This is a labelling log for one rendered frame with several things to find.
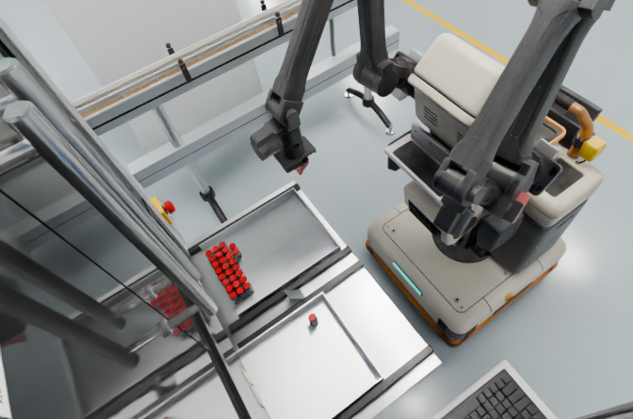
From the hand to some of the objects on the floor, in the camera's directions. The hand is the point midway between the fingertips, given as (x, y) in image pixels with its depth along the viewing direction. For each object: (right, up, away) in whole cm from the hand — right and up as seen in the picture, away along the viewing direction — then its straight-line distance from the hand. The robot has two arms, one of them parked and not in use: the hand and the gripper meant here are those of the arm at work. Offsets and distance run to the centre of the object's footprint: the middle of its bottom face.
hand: (300, 171), depth 119 cm
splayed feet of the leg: (+39, +42, +156) cm, 166 cm away
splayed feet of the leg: (-56, -16, +128) cm, 140 cm away
